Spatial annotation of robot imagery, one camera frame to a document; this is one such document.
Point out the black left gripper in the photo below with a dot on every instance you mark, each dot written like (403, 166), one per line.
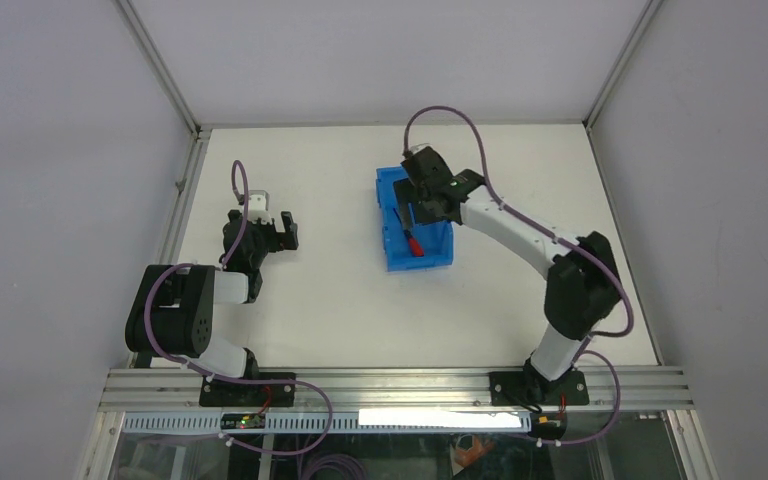
(275, 244)

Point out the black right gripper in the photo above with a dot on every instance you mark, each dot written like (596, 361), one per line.
(406, 192)

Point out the red handled black screwdriver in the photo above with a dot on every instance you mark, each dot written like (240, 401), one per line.
(413, 244)

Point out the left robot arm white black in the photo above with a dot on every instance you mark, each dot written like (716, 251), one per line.
(172, 313)

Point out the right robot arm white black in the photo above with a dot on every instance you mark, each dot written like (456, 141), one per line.
(582, 280)

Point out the blue plastic bin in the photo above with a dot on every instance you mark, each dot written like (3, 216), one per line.
(436, 239)

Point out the orange object under table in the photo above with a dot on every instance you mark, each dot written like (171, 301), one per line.
(467, 449)

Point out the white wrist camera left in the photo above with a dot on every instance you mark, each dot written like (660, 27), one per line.
(258, 207)

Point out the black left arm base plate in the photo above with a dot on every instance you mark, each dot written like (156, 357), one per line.
(224, 394)

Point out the white slotted cable duct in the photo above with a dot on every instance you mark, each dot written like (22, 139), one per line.
(364, 421)

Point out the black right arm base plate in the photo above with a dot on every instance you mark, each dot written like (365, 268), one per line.
(516, 388)

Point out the aluminium rail frame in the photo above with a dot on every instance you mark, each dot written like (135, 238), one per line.
(633, 388)

